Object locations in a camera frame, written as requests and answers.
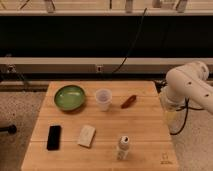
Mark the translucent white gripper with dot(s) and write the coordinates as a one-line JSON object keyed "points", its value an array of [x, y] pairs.
{"points": [[170, 102]]}

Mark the small clear bottle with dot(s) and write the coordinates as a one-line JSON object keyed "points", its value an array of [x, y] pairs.
{"points": [[123, 147]]}

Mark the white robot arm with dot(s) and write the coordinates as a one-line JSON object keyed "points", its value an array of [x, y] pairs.
{"points": [[184, 83]]}

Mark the brown red chili pepper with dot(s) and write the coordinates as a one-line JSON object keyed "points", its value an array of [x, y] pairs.
{"points": [[128, 102]]}

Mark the clear plastic cup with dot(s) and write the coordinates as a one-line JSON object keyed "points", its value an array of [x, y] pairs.
{"points": [[103, 98]]}

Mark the green ceramic bowl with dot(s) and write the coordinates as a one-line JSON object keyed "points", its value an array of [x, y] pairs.
{"points": [[69, 97]]}

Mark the black rectangular phone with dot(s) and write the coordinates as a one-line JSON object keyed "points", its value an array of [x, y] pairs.
{"points": [[53, 142]]}

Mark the black round knob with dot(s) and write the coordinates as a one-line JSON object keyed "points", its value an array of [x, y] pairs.
{"points": [[10, 129]]}

